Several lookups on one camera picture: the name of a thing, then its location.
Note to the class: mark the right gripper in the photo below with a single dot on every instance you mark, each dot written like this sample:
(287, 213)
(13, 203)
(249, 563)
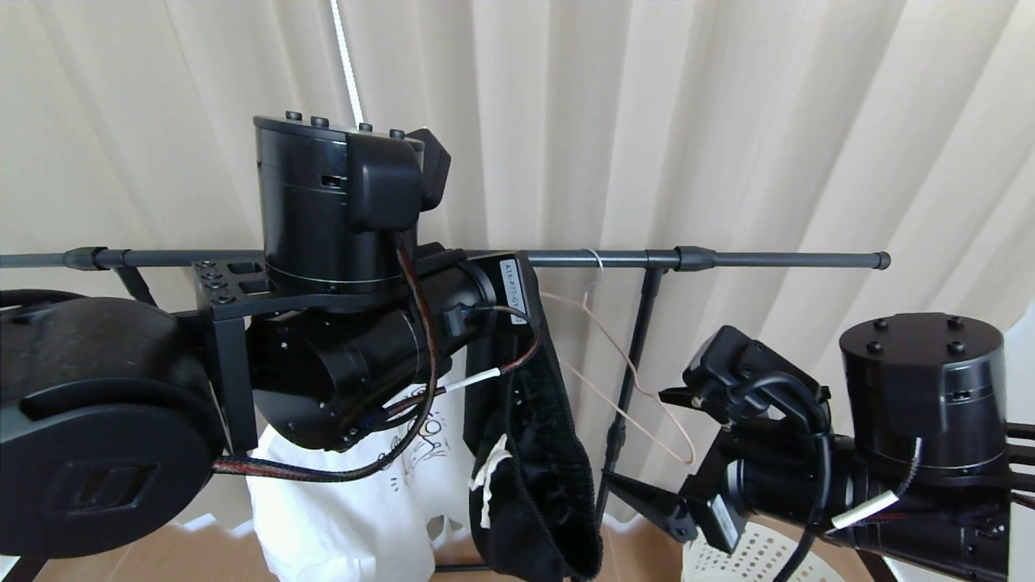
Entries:
(784, 485)

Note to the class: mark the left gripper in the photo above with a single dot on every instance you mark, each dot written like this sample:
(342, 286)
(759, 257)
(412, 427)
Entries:
(340, 364)

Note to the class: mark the black garment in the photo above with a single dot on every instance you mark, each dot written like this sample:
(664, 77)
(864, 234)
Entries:
(542, 485)

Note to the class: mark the white printed t-shirt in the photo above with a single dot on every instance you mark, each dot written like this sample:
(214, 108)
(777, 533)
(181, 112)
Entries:
(348, 525)

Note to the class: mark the white laundry basket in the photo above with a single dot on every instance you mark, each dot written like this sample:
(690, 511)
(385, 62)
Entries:
(752, 558)

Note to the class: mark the pink clothes hanger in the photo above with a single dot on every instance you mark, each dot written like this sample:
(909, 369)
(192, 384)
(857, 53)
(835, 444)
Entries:
(622, 356)

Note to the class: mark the black clothes rack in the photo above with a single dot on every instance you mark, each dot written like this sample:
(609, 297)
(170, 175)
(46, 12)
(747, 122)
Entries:
(768, 259)

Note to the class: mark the beige curtain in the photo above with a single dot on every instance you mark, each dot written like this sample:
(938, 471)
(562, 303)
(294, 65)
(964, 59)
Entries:
(728, 121)

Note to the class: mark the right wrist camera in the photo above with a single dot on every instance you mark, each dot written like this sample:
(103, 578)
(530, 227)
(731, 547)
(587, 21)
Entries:
(752, 364)

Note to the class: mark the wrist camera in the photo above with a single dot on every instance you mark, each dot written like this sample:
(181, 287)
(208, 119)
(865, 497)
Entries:
(752, 364)
(384, 182)

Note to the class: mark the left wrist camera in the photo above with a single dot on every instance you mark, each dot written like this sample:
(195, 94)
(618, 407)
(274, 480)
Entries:
(384, 182)

